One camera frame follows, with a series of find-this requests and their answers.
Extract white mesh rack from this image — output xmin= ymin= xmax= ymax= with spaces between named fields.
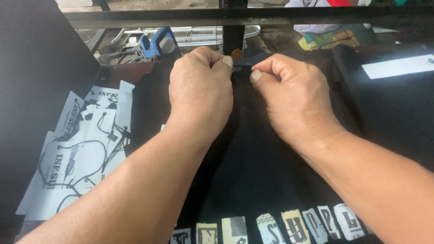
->
xmin=111 ymin=25 xmax=261 ymax=47

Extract colourful patterned cloth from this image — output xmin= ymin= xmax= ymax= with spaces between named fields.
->
xmin=298 ymin=29 xmax=361 ymax=51

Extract person's right hand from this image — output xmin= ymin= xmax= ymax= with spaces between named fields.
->
xmin=250 ymin=54 xmax=347 ymax=153

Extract blue and grey power tool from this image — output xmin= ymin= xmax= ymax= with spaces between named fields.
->
xmin=139 ymin=27 xmax=181 ymax=61

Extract white paper strip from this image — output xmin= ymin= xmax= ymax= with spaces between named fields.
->
xmin=361 ymin=54 xmax=434 ymax=80

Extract black printed t-shirt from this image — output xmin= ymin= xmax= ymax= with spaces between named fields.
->
xmin=125 ymin=45 xmax=434 ymax=244

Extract person's left hand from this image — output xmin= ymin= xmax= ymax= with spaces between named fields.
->
xmin=165 ymin=46 xmax=235 ymax=140

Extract black metal frame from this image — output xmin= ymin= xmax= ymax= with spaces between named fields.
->
xmin=62 ymin=0 xmax=434 ymax=55

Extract white cloth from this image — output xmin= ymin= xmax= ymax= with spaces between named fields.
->
xmin=285 ymin=0 xmax=343 ymax=34

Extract pile of white hang tags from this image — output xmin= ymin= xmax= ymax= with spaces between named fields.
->
xmin=15 ymin=80 xmax=136 ymax=221

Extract black side panel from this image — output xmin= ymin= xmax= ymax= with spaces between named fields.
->
xmin=0 ymin=0 xmax=101 ymax=244

